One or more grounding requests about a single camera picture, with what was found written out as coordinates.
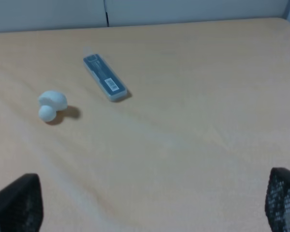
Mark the clear box with black insert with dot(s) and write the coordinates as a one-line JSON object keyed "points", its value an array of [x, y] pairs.
{"points": [[108, 81]]}

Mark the white mushroom toy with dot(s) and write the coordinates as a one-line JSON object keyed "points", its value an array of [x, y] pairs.
{"points": [[50, 103]]}

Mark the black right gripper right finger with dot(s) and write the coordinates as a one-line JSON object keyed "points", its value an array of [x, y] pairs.
{"points": [[277, 200]]}

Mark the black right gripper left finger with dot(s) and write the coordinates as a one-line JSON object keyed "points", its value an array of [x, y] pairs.
{"points": [[21, 205]]}

